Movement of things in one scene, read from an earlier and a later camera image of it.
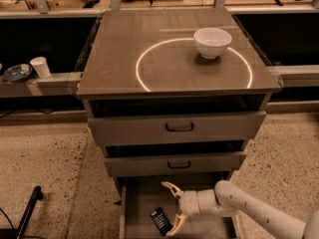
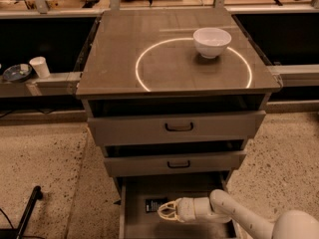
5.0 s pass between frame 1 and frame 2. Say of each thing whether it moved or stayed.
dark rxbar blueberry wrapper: moved
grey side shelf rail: stayed
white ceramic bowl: stayed
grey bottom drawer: stayed
